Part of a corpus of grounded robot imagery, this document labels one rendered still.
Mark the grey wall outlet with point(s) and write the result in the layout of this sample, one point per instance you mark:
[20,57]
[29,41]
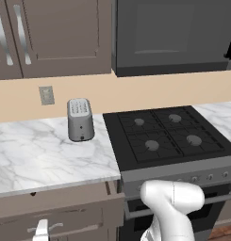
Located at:
[46,95]

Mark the brown base cupboard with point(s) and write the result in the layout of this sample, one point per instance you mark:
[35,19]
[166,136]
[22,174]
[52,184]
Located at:
[226,212]

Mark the brown drawer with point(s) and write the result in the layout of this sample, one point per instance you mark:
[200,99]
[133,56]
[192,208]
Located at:
[76,210]

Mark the grey toaster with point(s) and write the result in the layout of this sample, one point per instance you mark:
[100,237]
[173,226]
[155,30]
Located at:
[79,125]

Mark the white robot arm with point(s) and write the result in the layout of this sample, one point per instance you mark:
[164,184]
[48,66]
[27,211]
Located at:
[170,200]

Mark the dark grey range hood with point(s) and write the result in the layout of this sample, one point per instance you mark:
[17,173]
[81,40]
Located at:
[173,34]

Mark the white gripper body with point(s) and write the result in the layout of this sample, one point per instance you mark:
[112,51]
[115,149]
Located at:
[41,232]

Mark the black and grey stove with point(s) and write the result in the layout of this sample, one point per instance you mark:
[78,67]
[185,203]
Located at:
[164,138]

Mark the grey stove knob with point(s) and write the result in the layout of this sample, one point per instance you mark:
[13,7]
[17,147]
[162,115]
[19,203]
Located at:
[179,179]
[226,174]
[210,176]
[194,179]

